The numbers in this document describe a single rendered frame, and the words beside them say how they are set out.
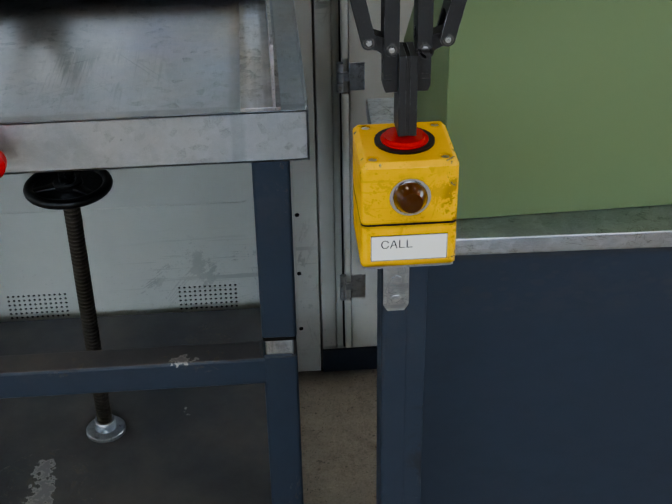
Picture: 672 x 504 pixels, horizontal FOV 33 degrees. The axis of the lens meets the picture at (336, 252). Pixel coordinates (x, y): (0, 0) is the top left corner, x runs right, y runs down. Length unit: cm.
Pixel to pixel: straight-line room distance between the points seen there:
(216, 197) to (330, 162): 20
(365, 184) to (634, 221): 34
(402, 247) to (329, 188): 101
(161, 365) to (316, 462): 69
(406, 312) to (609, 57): 30
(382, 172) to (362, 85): 94
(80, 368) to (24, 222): 70
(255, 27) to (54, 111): 29
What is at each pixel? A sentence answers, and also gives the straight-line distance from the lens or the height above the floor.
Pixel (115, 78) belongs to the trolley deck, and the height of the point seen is 85.
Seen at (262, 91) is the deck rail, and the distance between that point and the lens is 117.
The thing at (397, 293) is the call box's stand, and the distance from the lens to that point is 100.
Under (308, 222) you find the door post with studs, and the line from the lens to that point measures 198.
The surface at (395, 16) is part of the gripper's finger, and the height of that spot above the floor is 101.
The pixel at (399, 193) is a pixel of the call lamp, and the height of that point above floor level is 88.
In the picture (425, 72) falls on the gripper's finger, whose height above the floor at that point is 96.
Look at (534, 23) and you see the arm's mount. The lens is 107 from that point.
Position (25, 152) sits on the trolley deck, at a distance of 118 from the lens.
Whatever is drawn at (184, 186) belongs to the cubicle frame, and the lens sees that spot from 194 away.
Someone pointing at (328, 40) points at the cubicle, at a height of 65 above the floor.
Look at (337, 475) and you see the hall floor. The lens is 195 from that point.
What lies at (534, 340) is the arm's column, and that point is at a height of 62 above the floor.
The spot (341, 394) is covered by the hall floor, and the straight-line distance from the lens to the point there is 211.
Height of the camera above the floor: 132
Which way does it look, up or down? 32 degrees down
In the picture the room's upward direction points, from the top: 1 degrees counter-clockwise
